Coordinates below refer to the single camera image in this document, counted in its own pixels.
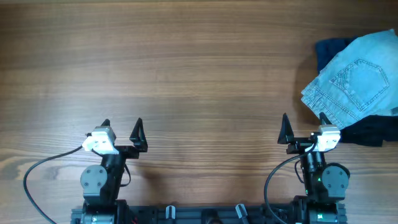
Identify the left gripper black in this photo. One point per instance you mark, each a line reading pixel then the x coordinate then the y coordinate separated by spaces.
pixel 138 139

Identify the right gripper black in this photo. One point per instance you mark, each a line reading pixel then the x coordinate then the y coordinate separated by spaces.
pixel 286 136

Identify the light blue denim shorts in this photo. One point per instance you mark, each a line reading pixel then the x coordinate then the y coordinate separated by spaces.
pixel 359 81

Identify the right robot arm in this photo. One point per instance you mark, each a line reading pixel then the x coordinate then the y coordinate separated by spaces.
pixel 325 183

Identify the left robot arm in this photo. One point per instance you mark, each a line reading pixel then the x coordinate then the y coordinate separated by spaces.
pixel 101 183

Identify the dark clothes pile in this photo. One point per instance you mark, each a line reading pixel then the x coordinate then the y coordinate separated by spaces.
pixel 371 130

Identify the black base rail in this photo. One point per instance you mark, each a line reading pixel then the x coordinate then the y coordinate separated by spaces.
pixel 240 213

